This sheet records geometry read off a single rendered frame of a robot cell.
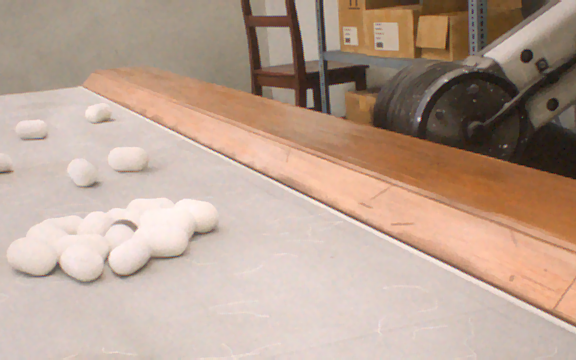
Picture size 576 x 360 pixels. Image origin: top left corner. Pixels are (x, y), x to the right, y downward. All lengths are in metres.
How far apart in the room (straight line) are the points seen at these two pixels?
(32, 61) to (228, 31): 1.14
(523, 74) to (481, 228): 0.47
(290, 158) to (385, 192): 0.16
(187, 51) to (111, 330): 4.88
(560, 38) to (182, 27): 4.41
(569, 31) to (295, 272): 0.55
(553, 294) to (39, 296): 0.27
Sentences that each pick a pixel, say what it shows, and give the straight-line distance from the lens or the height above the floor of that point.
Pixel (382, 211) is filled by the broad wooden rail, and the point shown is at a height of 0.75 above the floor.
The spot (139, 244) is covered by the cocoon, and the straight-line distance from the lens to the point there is 0.53.
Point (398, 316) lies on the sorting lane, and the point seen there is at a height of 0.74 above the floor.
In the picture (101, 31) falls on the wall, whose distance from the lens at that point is 5.17.
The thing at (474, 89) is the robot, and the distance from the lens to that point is 0.93.
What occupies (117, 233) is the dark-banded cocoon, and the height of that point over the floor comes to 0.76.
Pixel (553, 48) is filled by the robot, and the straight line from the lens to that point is 0.98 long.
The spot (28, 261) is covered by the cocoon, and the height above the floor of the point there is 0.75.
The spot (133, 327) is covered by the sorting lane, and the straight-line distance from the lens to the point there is 0.45.
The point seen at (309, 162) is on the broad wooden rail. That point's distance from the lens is 0.70.
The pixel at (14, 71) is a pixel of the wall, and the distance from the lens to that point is 5.09.
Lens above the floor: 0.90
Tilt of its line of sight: 13 degrees down
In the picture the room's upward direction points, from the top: 5 degrees counter-clockwise
